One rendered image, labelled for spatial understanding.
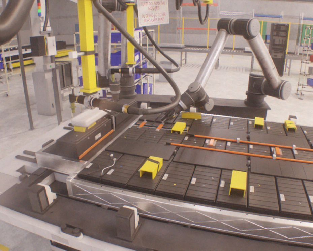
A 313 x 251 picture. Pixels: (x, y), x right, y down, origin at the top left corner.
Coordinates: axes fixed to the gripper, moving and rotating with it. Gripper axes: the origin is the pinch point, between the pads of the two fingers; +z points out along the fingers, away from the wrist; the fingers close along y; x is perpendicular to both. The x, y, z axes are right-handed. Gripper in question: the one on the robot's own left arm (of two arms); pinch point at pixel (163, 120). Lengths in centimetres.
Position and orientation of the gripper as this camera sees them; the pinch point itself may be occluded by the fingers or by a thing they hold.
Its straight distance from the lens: 198.7
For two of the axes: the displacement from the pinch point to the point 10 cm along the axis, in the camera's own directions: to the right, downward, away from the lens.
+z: -7.4, 6.7, 0.5
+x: -6.2, -6.5, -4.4
